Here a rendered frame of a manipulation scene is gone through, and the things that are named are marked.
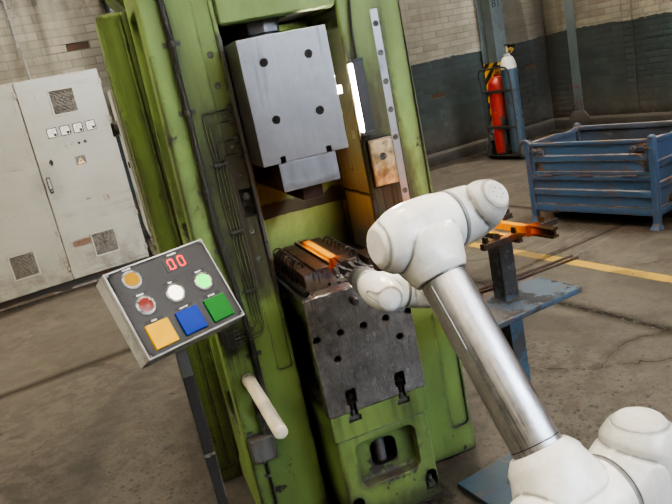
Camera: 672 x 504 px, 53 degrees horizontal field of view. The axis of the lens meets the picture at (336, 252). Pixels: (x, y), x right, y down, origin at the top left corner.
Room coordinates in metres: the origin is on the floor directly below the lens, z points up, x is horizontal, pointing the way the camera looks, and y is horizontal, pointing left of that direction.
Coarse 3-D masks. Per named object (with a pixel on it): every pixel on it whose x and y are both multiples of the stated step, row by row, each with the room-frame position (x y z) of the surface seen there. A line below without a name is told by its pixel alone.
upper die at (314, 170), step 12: (312, 156) 2.24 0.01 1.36; (324, 156) 2.25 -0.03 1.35; (264, 168) 2.41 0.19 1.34; (276, 168) 2.24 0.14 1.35; (288, 168) 2.22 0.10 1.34; (300, 168) 2.23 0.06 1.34; (312, 168) 2.24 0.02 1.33; (324, 168) 2.25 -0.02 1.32; (336, 168) 2.26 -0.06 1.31; (264, 180) 2.46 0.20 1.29; (276, 180) 2.28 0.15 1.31; (288, 180) 2.21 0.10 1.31; (300, 180) 2.23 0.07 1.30; (312, 180) 2.24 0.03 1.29; (324, 180) 2.25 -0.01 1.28
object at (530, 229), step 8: (504, 224) 2.14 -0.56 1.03; (512, 224) 2.11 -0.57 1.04; (520, 224) 2.09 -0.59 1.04; (528, 224) 2.07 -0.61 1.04; (536, 224) 2.04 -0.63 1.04; (520, 232) 2.07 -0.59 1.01; (528, 232) 2.03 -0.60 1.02; (536, 232) 2.02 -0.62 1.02; (544, 232) 1.99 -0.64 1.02; (552, 232) 1.96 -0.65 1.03
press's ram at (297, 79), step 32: (288, 32) 2.24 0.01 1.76; (320, 32) 2.28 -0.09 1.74; (256, 64) 2.21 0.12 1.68; (288, 64) 2.24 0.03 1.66; (320, 64) 2.27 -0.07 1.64; (256, 96) 2.20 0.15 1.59; (288, 96) 2.23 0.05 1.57; (320, 96) 2.26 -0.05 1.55; (256, 128) 2.20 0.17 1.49; (288, 128) 2.23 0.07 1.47; (320, 128) 2.26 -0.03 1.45; (256, 160) 2.27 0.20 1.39; (288, 160) 2.22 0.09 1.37
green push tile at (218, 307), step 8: (216, 296) 1.98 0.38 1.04; (224, 296) 1.99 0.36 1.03; (208, 304) 1.95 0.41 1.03; (216, 304) 1.96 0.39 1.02; (224, 304) 1.97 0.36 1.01; (208, 312) 1.94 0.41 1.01; (216, 312) 1.94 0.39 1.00; (224, 312) 1.96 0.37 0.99; (232, 312) 1.97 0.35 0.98; (216, 320) 1.93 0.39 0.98
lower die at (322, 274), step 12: (300, 240) 2.64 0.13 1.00; (312, 240) 2.64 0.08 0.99; (324, 240) 2.60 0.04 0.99; (276, 252) 2.61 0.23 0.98; (288, 252) 2.54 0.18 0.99; (300, 252) 2.49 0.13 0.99; (312, 252) 2.42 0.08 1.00; (336, 252) 2.38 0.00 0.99; (288, 264) 2.39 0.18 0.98; (300, 264) 2.36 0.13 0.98; (312, 264) 2.29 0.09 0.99; (324, 264) 2.26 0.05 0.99; (300, 276) 2.24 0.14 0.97; (312, 276) 2.22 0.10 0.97; (324, 276) 2.23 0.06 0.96; (312, 288) 2.22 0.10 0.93; (324, 288) 2.23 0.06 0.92
